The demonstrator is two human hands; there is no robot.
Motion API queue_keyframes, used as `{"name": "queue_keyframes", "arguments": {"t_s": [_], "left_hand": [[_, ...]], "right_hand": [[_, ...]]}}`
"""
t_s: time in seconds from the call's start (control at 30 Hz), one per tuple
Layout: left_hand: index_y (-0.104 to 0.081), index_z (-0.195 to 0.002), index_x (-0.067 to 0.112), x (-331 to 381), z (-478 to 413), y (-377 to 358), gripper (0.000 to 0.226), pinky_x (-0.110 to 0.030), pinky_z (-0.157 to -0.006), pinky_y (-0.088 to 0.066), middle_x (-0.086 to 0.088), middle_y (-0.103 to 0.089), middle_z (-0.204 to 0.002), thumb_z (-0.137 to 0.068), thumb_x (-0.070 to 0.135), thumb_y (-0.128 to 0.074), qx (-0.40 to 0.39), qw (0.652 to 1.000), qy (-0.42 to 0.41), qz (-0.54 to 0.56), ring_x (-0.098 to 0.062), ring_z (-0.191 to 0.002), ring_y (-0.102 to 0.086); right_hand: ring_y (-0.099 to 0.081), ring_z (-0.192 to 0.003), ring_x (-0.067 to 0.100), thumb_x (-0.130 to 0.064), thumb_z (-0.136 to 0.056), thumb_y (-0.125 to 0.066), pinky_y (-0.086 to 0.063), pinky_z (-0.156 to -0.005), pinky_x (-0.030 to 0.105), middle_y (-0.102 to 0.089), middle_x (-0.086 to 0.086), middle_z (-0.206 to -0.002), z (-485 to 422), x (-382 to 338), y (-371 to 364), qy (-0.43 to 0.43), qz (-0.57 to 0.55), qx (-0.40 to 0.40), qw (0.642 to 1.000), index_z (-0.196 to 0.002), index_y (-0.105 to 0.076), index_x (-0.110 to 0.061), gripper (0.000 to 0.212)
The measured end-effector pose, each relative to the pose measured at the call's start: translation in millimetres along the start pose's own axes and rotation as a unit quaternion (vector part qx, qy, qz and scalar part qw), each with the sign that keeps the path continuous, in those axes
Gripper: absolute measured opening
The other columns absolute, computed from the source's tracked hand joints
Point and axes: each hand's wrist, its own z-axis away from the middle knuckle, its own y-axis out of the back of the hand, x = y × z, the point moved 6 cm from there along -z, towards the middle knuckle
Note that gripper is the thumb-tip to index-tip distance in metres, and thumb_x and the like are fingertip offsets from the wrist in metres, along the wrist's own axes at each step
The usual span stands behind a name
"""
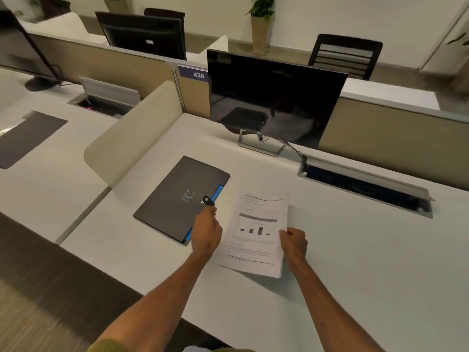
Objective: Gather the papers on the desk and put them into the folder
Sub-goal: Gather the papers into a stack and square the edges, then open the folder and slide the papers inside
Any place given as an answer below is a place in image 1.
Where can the person's right hand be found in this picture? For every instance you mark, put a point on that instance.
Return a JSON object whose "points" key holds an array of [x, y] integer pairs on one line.
{"points": [[296, 245]]}

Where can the person's left hand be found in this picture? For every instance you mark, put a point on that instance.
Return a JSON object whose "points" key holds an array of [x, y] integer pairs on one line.
{"points": [[205, 232]]}

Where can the person's right thumb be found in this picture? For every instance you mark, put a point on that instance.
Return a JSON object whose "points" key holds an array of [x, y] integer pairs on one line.
{"points": [[285, 233]]}

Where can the person's left fingers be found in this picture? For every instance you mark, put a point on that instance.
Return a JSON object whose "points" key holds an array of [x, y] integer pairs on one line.
{"points": [[209, 213]]}

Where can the black binder clip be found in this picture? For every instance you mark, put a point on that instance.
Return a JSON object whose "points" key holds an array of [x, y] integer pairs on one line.
{"points": [[209, 201]]}

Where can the printed paper sheets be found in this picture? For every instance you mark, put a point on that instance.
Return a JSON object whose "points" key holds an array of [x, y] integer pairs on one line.
{"points": [[256, 234]]}

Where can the person's left forearm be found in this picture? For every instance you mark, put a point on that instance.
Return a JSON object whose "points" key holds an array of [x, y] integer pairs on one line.
{"points": [[157, 300]]}

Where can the person's right forearm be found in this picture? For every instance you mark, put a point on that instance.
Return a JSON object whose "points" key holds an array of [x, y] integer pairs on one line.
{"points": [[329, 307]]}

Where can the black folder with blue edge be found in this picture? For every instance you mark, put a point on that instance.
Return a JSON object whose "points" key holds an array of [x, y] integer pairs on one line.
{"points": [[179, 199]]}

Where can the silver monitor stand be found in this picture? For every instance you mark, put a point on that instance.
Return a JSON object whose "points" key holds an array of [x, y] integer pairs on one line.
{"points": [[260, 142]]}

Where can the beige rounded desk divider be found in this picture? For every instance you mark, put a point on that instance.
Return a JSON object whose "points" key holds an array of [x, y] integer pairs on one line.
{"points": [[128, 137]]}

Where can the black flat computer monitor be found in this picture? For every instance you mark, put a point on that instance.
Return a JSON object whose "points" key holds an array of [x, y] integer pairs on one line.
{"points": [[274, 95]]}

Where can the blue desk number label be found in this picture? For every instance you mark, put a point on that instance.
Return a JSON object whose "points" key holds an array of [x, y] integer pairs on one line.
{"points": [[193, 73]]}

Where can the beige desk partition panel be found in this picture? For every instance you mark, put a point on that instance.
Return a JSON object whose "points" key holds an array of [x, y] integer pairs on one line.
{"points": [[395, 131]]}

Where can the white rounded desk divider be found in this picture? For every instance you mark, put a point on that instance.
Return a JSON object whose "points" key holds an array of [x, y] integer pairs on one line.
{"points": [[58, 25], [217, 46]]}

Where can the black slatted office chair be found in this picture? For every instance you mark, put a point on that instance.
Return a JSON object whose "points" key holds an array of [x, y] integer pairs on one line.
{"points": [[346, 54]]}

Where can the black computer monitor rear side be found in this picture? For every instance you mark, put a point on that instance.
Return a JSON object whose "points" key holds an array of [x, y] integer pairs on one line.
{"points": [[143, 34]]}

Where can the dark grey folder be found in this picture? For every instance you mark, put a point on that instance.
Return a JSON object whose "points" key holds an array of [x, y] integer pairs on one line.
{"points": [[29, 137]]}

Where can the potted plant in tall planter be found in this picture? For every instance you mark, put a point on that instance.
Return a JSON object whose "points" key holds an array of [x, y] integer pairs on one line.
{"points": [[118, 3], [261, 21]]}

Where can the dark brown office chair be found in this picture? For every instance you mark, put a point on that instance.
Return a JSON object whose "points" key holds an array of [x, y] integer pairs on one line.
{"points": [[165, 12]]}

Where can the black monitor with round base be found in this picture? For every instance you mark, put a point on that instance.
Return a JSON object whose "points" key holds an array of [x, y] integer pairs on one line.
{"points": [[25, 51]]}

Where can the green plant leaves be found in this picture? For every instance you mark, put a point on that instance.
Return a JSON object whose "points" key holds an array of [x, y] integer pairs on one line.
{"points": [[460, 38]]}

